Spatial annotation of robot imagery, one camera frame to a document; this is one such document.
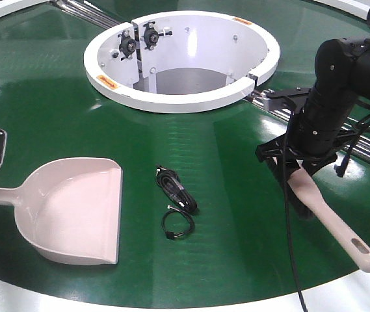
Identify thick black cable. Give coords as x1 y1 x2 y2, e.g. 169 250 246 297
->
155 165 198 215

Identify beige plastic dustpan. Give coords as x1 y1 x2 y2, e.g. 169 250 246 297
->
0 157 123 265

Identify thin looped black cable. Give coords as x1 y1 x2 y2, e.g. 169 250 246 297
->
161 205 196 241

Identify black bearing mount right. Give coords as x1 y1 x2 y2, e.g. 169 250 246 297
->
142 21 173 50

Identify white central conveyor ring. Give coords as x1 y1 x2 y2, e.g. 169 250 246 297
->
83 10 281 114

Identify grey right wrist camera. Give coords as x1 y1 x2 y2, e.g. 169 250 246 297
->
260 87 311 114

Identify chrome roller bars top left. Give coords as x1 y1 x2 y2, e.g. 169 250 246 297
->
50 0 122 29

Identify black bearing mount left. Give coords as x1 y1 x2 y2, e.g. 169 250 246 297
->
118 30 137 60

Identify beige hand brush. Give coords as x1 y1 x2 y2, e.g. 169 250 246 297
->
283 165 370 273

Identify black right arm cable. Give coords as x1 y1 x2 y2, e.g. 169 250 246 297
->
280 3 370 312

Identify black bearing mount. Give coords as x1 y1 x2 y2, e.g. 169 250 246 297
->
142 21 173 50
118 30 137 60

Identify chrome roller bars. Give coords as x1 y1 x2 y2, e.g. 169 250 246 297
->
244 92 370 164
50 0 122 29

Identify orange warning sticker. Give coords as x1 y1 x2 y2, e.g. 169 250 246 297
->
97 75 119 90
233 17 252 25

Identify orange warning sticker front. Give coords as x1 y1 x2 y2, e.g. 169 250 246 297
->
97 75 119 90

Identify chrome roller bars right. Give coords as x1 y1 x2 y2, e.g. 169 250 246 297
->
244 92 370 164

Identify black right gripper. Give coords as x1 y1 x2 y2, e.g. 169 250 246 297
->
256 131 337 182

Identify orange warning sticker rear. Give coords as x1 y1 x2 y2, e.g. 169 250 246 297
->
233 17 252 25

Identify white outer conveyor rim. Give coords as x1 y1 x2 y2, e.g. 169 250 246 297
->
0 1 370 311

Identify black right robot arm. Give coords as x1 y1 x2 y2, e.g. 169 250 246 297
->
256 38 370 176

